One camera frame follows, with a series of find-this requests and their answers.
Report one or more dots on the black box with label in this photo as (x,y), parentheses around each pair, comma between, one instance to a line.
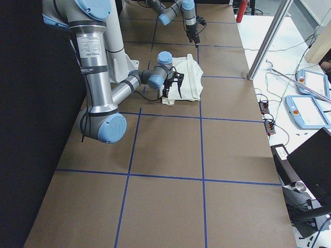
(284,169)

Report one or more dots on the orange black connector block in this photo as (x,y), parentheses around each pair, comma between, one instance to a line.
(263,107)

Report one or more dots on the cream long-sleeve printed shirt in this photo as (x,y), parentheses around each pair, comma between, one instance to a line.
(191,87)

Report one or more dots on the silver metal cup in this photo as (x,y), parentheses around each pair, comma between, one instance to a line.
(300,187)

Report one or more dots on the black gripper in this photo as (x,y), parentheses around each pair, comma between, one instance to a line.
(191,30)
(169,82)

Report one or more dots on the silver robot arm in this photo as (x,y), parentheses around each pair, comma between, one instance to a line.
(167,14)
(86,20)

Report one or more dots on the far blue teach pendant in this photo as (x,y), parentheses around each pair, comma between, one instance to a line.
(315,81)

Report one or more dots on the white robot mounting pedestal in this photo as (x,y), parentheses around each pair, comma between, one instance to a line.
(119,62)

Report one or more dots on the near blue teach pendant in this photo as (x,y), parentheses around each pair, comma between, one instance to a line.
(306,112)

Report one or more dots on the black monitor screen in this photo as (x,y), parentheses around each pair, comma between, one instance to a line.
(311,162)

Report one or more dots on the red cylinder bottle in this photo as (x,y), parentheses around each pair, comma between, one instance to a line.
(241,10)

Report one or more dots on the blue teach pendant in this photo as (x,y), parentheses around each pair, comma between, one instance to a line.
(315,81)
(306,112)

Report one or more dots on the aluminium frame post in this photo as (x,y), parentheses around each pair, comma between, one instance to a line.
(271,33)

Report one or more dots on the wooden board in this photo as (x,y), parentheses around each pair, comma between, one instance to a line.
(320,47)

